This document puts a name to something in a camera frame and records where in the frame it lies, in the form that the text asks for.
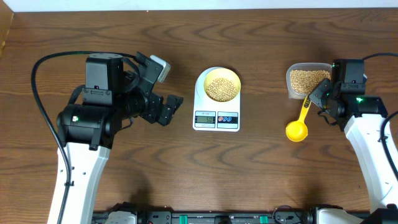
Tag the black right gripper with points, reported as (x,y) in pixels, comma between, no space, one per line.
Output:
(315,96)

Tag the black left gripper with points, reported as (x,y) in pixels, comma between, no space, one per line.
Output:
(152,114)

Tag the yellow plastic measuring scoop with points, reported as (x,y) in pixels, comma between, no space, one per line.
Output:
(297,131)

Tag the pale yellow bowl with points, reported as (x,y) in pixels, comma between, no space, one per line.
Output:
(223,73)

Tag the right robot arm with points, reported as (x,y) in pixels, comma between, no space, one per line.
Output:
(365,123)

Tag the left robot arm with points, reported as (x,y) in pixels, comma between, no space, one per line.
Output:
(116,89)

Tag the white digital kitchen scale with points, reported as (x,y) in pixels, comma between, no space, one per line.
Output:
(210,115)

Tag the soybeans in bowl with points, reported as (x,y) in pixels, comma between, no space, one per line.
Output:
(221,90)

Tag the soybeans pile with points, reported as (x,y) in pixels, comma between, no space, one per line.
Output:
(305,81)

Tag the clear plastic container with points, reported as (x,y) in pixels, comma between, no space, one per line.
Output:
(307,67)

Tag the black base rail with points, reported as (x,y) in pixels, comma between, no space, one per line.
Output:
(127,212)

